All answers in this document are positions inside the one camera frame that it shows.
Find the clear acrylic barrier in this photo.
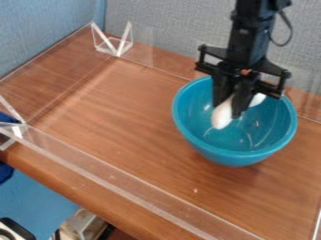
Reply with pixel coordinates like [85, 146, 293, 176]
[0, 28, 321, 240]

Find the clear acrylic corner bracket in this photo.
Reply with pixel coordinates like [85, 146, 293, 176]
[90, 22, 133, 57]

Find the black white object below table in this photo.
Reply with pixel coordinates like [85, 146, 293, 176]
[0, 217, 37, 240]

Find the blue plastic bowl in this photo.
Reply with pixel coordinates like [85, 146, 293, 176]
[172, 76, 299, 167]

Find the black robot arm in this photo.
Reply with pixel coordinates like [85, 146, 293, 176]
[196, 0, 293, 119]

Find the white frame under table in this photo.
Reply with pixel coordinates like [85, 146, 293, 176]
[50, 208, 109, 240]

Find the white toy mushroom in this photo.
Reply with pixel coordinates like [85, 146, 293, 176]
[210, 93, 268, 129]

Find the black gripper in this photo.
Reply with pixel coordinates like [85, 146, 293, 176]
[196, 44, 292, 119]

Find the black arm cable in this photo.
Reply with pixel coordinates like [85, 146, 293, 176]
[268, 8, 295, 48]

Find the blue object at left edge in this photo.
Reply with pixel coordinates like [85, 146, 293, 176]
[0, 111, 20, 186]

